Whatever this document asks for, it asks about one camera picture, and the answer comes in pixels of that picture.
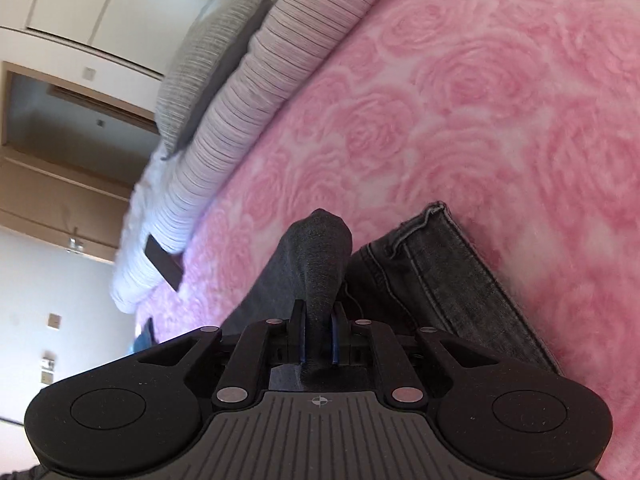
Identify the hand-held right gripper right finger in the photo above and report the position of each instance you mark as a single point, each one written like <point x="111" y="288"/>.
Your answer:
<point x="337" y="330"/>

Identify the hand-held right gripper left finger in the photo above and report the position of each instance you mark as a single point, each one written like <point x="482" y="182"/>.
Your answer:
<point x="300" y="330"/>

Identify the dark grey jeans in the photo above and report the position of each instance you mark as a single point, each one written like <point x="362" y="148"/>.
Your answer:
<point x="320" y="260"/>

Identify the black phone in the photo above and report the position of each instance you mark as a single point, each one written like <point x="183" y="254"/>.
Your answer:
<point x="162" y="260"/>

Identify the blue jeans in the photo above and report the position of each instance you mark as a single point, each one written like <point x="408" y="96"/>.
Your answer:
<point x="142" y="342"/>

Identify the striped white quilt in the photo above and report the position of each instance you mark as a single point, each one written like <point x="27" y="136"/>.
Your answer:
<point x="240" y="125"/>

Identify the white plug-in device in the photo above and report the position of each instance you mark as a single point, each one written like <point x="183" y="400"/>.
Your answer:
<point x="47" y="361"/>

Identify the pink floral blanket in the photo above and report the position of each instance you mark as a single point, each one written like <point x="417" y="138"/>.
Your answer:
<point x="475" y="110"/>

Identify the grey checked pillow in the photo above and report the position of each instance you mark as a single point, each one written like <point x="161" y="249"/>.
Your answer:
<point x="210" y="75"/>

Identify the wooden door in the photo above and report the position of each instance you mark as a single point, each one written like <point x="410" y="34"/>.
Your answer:
<point x="50" y="200"/>

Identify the white wardrobe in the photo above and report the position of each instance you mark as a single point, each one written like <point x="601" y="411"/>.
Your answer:
<point x="125" y="10"/>

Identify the beige wall switch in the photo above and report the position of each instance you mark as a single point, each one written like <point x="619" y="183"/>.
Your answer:
<point x="54" y="321"/>

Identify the beige wall outlet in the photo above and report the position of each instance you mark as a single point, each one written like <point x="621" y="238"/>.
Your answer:
<point x="47" y="377"/>

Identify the white hallway wall panel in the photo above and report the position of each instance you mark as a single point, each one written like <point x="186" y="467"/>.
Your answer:
<point x="88" y="73"/>

